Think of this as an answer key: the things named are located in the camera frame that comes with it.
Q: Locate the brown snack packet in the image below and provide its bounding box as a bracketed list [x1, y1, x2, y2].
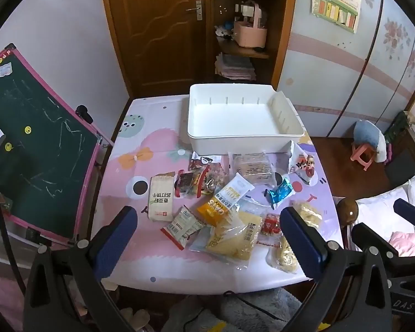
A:
[190, 151, 219, 172]

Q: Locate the white plastic storage bin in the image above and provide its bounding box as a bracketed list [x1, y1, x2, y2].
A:
[187, 83, 305, 155]

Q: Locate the clear packet of yellow noodles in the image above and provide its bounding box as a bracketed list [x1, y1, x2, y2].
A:
[266, 234, 302, 275]

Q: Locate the white pillow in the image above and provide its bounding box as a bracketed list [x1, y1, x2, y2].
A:
[353, 175, 415, 244]

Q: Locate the red label clear packet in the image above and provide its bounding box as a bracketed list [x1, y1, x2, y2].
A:
[259, 214, 285, 247]

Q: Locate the clear bag of cakes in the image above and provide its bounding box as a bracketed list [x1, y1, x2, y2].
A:
[228, 151, 278, 186]

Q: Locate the dark green bag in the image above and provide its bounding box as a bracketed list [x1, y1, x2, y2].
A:
[384, 111, 415, 139]

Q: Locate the brown wooden shelf unit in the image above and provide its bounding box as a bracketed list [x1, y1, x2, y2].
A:
[207, 0, 298, 87]

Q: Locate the small white snack packet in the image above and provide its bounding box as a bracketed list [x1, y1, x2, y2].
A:
[160, 205, 205, 250]

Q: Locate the beige cracker packet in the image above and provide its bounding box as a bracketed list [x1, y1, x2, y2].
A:
[148, 174, 176, 222]

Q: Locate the clear packet of yellow crisps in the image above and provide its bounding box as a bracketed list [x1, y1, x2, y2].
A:
[290, 200, 325, 229]

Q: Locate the round wooden bedpost knob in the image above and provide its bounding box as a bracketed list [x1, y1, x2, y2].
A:
[337, 197, 359, 227]

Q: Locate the pink blanket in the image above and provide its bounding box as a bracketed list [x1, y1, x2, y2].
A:
[389, 231, 415, 257]

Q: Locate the silver door handle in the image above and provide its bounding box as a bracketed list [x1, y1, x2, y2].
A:
[185, 0, 203, 21]

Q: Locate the small plush toy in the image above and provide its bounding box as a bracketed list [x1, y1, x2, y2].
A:
[215, 24, 234, 39]

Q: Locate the pink basket with handle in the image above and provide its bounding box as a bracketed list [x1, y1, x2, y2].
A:
[233, 2, 268, 48]

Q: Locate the floral sliding wardrobe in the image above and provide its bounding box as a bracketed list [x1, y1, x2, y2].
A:
[276, 0, 415, 139]

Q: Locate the pale blue clear packet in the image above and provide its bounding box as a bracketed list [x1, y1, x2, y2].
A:
[190, 227, 216, 254]

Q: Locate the orange and white oats packet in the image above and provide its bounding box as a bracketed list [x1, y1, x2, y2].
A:
[196, 172, 255, 228]

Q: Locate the large yellow cracker packet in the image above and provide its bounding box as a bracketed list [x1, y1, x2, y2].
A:
[206, 210, 264, 271]

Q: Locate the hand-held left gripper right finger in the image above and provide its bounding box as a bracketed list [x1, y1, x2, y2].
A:
[279, 207, 402, 332]

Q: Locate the pink plastic stool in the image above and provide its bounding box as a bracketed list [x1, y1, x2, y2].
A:
[350, 143, 376, 171]

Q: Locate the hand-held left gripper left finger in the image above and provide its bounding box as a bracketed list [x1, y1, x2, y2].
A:
[22, 206, 139, 332]

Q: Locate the white cartoon snack packet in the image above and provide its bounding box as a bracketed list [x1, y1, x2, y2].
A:
[288, 141, 319, 185]

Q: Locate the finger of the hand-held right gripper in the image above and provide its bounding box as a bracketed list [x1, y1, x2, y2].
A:
[393, 198, 415, 230]
[352, 222, 415, 277]

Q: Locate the colourful wall poster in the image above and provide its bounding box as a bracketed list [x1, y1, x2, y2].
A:
[310, 0, 363, 34]

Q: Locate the stack of folded cloths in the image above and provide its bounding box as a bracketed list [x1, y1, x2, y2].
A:
[214, 53, 257, 81]

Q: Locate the blue candy packet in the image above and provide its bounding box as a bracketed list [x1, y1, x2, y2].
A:
[264, 177, 293, 210]

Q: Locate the green chalkboard with pink frame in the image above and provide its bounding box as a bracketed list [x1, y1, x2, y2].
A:
[0, 43, 115, 250]

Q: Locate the clear packet of nuts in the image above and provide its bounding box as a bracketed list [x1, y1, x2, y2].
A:
[193, 164, 226, 198]

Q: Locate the blue cushion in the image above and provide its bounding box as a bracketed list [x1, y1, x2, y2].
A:
[353, 120, 384, 153]

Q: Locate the brown wooden door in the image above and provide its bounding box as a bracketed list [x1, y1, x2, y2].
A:
[100, 0, 210, 98]

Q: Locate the white cloth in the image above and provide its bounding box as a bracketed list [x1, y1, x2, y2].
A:
[374, 132, 390, 164]

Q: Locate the black clip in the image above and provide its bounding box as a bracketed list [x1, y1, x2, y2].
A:
[75, 105, 95, 124]

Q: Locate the black cable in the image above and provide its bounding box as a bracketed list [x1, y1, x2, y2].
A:
[0, 176, 27, 296]

